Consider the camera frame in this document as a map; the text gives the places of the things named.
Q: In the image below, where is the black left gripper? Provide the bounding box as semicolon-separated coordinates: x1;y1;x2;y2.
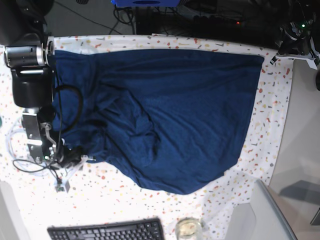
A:
277;21;314;56

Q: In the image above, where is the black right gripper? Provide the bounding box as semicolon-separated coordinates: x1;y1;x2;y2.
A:
49;146;85;169

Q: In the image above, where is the dark blue t-shirt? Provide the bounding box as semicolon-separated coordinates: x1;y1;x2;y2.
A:
55;49;264;195

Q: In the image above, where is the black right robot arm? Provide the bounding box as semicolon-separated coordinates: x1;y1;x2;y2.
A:
0;0;84;170

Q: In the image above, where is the terrazzo patterned tablecloth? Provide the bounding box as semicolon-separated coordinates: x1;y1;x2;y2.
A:
0;34;294;240

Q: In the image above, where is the black computer keyboard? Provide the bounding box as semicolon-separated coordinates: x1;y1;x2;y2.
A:
47;218;165;240

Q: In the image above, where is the clear glass jar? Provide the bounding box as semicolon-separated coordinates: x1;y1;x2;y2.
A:
175;217;203;240

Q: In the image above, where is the blue box at top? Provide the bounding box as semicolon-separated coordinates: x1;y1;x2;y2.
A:
111;0;188;8

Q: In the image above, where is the grey monitor edge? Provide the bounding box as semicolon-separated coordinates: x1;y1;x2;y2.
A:
250;180;297;240

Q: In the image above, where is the coiled white cable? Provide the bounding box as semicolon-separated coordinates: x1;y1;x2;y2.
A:
5;117;58;176

